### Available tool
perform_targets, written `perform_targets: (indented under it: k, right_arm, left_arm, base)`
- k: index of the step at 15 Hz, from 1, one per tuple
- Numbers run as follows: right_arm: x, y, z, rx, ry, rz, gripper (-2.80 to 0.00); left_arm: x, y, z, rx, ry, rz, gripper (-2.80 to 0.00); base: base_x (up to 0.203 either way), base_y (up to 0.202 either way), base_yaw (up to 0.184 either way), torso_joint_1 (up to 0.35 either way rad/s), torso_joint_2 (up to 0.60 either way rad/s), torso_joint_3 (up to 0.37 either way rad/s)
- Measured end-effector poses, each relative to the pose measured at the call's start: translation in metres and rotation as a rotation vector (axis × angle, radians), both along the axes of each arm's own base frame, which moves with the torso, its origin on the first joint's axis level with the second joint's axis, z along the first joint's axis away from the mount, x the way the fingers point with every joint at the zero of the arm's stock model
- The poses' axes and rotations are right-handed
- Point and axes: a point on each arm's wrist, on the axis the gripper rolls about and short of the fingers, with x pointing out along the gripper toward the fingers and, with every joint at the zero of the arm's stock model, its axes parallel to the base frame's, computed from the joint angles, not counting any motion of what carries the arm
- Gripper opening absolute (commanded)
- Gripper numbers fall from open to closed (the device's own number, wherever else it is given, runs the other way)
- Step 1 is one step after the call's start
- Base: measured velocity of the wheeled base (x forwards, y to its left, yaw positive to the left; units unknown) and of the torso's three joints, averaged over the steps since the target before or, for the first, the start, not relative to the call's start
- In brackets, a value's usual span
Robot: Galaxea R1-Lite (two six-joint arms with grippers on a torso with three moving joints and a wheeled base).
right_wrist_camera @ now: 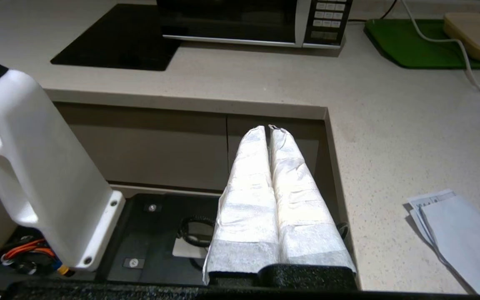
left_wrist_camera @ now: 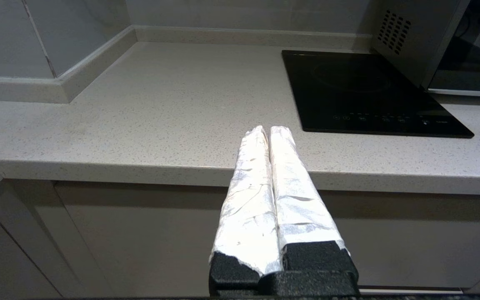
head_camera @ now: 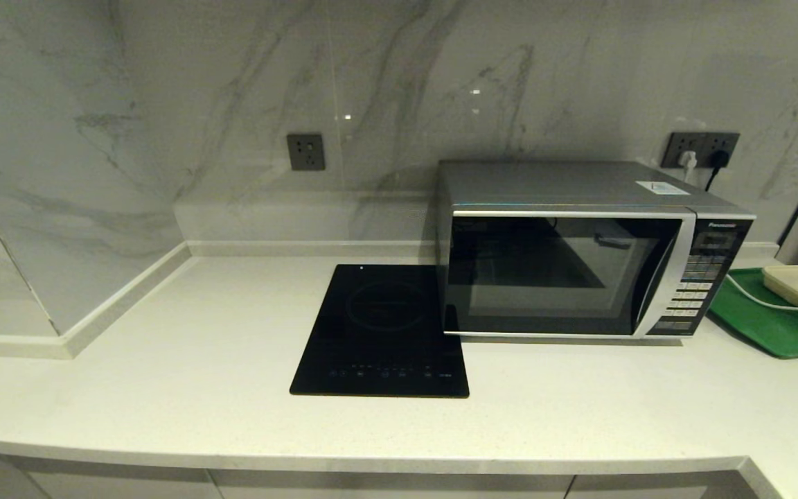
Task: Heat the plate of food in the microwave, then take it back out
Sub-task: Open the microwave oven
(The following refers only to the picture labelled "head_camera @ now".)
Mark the silver microwave oven body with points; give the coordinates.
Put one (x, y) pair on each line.
(544, 184)

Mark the black induction cooktop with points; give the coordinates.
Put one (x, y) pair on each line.
(378, 333)

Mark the white label sticker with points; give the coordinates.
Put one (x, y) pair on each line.
(662, 188)

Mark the green plastic tray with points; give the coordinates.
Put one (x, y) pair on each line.
(766, 326)

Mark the grey single wall socket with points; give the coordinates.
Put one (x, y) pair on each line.
(305, 152)

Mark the grey double wall socket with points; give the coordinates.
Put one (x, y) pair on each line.
(704, 142)

